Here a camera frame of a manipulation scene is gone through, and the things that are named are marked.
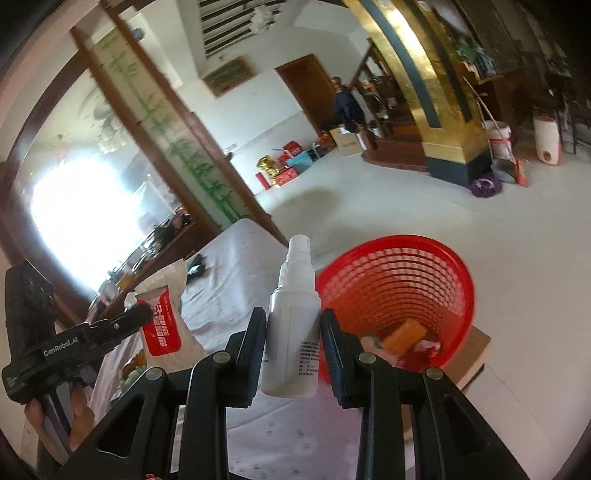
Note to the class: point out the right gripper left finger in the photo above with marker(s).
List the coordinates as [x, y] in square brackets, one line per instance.
[173, 426]

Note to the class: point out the red white snack pouch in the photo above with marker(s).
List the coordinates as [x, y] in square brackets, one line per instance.
[167, 341]

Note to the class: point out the white spray bottle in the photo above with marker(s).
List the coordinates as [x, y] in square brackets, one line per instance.
[291, 357]

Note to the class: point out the orange medicine box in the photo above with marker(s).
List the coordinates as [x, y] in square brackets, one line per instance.
[404, 338]

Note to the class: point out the red maroon foil bag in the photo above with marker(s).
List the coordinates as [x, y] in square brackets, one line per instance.
[415, 350]

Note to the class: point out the left hand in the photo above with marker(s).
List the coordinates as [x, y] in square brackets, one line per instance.
[62, 420]

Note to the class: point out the cardboard stool under basket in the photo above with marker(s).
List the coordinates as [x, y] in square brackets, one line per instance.
[469, 360]

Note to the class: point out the black stapler gun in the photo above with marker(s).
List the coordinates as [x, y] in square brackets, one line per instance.
[196, 268]

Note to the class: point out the red plastic basket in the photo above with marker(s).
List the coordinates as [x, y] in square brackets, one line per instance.
[379, 286]

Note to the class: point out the red gift boxes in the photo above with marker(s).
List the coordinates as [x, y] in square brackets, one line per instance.
[277, 171]

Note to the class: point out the teal gift bag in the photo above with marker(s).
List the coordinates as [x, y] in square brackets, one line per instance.
[301, 162]

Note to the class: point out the purple mop head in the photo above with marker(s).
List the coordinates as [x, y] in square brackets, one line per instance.
[486, 186]

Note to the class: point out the cardboard box on floor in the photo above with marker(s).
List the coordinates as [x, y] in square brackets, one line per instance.
[346, 142]

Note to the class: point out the white bucket with label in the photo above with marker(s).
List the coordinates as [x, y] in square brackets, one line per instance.
[500, 139]

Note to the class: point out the framed painting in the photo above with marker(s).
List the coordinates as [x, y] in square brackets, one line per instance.
[228, 76]

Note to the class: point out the wooden door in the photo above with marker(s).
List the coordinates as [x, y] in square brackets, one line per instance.
[311, 86]

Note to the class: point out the wooden stair railing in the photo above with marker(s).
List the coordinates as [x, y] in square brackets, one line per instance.
[375, 82]

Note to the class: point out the dark jacket on post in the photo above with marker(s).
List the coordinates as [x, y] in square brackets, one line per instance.
[349, 111]

